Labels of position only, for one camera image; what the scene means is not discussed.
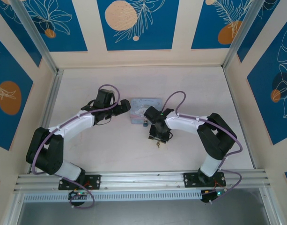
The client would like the pale blue cartoon tin box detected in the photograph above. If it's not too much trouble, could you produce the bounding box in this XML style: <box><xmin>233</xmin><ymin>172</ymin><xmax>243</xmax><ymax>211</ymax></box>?
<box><xmin>129</xmin><ymin>97</ymin><xmax>163</xmax><ymax>126</ymax></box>

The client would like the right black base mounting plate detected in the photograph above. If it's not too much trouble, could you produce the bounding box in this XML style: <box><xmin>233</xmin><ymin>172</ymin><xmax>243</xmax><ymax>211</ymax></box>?
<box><xmin>183</xmin><ymin>172</ymin><xmax>227</xmax><ymax>188</ymax></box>

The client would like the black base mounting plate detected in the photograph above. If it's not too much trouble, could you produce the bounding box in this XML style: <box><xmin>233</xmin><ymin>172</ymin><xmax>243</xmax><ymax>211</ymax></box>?
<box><xmin>183</xmin><ymin>172</ymin><xmax>227</xmax><ymax>188</ymax></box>
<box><xmin>58</xmin><ymin>174</ymin><xmax>101</xmax><ymax>190</ymax></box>

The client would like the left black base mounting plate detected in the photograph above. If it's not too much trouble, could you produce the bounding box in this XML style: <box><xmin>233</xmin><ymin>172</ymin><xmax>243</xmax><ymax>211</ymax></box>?
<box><xmin>58</xmin><ymin>174</ymin><xmax>101</xmax><ymax>190</ymax></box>

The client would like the right controller circuit board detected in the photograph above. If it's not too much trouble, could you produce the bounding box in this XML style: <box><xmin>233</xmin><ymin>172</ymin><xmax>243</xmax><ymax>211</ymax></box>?
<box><xmin>201</xmin><ymin>188</ymin><xmax>228</xmax><ymax>203</ymax></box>

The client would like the controller circuit board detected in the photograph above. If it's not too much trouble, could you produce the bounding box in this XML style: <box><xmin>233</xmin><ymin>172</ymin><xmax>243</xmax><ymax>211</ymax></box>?
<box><xmin>68</xmin><ymin>190</ymin><xmax>89</xmax><ymax>200</ymax></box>
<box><xmin>201</xmin><ymin>188</ymin><xmax>228</xmax><ymax>203</ymax></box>

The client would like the left controller circuit board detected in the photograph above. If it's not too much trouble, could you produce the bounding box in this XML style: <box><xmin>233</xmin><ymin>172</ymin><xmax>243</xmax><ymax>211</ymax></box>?
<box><xmin>68</xmin><ymin>190</ymin><xmax>89</xmax><ymax>200</ymax></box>

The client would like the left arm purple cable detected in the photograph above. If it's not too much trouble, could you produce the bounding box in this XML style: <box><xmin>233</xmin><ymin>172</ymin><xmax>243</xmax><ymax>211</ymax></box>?
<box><xmin>32</xmin><ymin>83</ymin><xmax>122</xmax><ymax>209</ymax></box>

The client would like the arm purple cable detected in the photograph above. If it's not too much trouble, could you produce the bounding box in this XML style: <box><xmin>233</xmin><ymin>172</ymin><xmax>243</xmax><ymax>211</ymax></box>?
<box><xmin>32</xmin><ymin>83</ymin><xmax>122</xmax><ymax>209</ymax></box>
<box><xmin>162</xmin><ymin>90</ymin><xmax>243</xmax><ymax>204</ymax></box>

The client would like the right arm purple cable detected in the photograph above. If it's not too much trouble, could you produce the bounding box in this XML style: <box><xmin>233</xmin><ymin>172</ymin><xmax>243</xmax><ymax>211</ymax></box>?
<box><xmin>162</xmin><ymin>90</ymin><xmax>243</xmax><ymax>204</ymax></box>

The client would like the aluminium table side rail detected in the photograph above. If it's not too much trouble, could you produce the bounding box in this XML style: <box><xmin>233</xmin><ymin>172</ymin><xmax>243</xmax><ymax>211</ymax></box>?
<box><xmin>222</xmin><ymin>67</ymin><xmax>258</xmax><ymax>170</ymax></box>
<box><xmin>28</xmin><ymin>69</ymin><xmax>65</xmax><ymax>174</ymax></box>

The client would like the aluminium base rail beam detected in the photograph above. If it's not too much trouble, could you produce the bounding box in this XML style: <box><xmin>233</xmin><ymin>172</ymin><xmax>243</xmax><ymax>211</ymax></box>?
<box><xmin>13</xmin><ymin>170</ymin><xmax>272</xmax><ymax>194</ymax></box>

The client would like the slotted grey cable duct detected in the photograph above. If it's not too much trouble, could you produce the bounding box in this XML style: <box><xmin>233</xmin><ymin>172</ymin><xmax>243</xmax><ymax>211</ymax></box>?
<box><xmin>22</xmin><ymin>190</ymin><xmax>202</xmax><ymax>203</ymax></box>

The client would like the aluminium frame corner post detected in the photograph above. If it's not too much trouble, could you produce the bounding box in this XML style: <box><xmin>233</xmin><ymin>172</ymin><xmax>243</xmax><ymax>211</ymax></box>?
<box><xmin>10</xmin><ymin>0</ymin><xmax>59</xmax><ymax>74</ymax></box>
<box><xmin>222</xmin><ymin>0</ymin><xmax>265</xmax><ymax>71</ymax></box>

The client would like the aluminium front frame bar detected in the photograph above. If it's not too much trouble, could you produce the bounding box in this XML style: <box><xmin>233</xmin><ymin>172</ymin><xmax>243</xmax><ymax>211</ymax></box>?
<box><xmin>259</xmin><ymin>187</ymin><xmax>284</xmax><ymax>225</ymax></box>
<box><xmin>4</xmin><ymin>192</ymin><xmax>26</xmax><ymax>225</ymax></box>

